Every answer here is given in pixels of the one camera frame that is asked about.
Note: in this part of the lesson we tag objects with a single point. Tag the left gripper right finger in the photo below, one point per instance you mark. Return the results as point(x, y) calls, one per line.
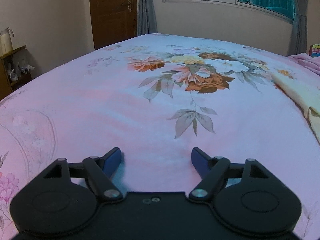
point(246, 198)

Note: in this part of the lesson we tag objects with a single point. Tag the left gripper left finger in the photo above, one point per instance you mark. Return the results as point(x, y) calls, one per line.
point(64, 197)

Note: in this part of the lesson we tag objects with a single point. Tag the cream yellow knit garment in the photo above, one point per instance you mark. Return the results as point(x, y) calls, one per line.
point(306, 97)

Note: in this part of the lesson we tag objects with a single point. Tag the pink floral bed sheet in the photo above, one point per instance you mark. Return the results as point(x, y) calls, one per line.
point(156, 97)

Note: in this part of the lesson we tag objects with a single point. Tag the brown wooden side shelf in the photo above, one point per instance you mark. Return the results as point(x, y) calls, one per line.
point(12, 77)

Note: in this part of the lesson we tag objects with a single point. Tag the pink crumpled blanket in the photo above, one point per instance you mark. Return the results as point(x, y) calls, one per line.
point(306, 61)

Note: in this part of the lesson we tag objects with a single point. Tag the white plastic bag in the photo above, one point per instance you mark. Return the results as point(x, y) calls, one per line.
point(21, 63)

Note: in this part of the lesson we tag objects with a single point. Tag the right grey curtain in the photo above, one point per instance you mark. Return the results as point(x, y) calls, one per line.
point(298, 40)

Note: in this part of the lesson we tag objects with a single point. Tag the grey curtain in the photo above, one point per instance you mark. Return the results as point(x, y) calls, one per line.
point(146, 18)
point(298, 40)

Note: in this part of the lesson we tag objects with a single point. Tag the colourful floral pillow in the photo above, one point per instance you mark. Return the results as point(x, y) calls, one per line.
point(314, 50)

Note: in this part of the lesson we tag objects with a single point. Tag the white thermos jug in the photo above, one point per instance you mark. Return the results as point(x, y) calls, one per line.
point(6, 42)

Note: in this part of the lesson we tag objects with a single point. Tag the left grey curtain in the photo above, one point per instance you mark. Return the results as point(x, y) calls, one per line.
point(146, 18)

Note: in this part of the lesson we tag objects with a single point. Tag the brown wooden door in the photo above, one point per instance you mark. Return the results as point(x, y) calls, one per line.
point(112, 21)

